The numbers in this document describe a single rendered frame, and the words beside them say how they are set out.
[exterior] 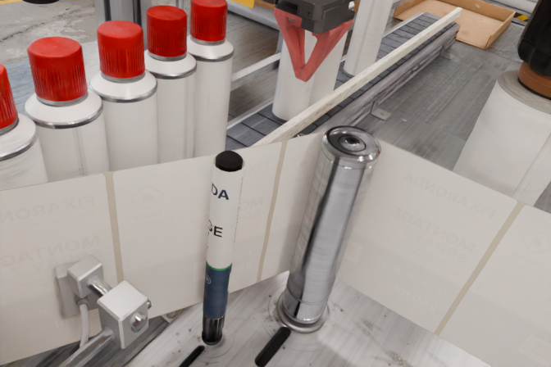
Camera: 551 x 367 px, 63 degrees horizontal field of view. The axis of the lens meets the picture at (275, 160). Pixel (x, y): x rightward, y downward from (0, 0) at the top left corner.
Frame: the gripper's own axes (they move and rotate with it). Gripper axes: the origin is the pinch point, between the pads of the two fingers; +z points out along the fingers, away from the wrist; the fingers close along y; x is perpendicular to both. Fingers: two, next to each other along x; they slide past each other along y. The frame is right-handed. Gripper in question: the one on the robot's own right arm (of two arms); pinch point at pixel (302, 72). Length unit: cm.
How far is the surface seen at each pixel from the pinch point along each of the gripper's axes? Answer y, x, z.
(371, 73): 27.6, 2.4, 10.5
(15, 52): 73, 219, 101
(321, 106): 11.4, 2.4, 10.0
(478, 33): 93, -1, 19
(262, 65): 6.6, 9.7, 5.2
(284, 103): 8.4, 6.7, 10.4
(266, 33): 44, 35, 19
